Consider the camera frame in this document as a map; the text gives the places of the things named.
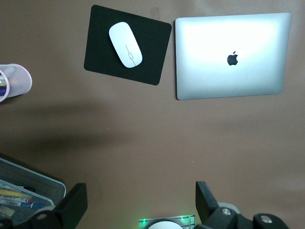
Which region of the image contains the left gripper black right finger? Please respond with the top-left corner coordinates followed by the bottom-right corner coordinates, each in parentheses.
top-left (195, 181), bottom-right (290, 229)

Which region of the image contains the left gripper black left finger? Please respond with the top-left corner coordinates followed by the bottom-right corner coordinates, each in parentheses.
top-left (0, 183), bottom-right (88, 229)

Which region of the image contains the silver laptop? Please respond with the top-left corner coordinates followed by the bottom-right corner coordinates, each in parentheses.
top-left (175, 12), bottom-right (292, 101)

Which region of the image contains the white marker blue red label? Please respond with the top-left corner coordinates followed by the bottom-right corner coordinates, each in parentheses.
top-left (0, 196), bottom-right (34, 208)

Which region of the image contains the grey mesh desk tray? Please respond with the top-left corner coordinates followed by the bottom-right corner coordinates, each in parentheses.
top-left (0, 152), bottom-right (66, 226)

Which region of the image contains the pink mesh pen cup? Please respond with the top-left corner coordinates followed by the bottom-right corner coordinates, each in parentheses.
top-left (0, 63), bottom-right (33, 103)

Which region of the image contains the black mouse pad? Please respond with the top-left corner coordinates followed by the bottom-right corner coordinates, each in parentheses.
top-left (83, 4), bottom-right (173, 86)

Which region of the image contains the white computer mouse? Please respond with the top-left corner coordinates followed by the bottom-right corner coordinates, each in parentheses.
top-left (109, 21), bottom-right (143, 69)

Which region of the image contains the left arm clear base plate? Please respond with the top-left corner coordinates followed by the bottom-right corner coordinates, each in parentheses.
top-left (138, 214), bottom-right (195, 229)

